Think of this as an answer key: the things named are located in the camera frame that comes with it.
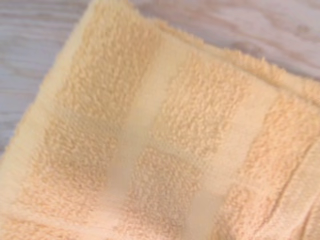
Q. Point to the yellow terry towel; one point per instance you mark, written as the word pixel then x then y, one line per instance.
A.
pixel 160 140

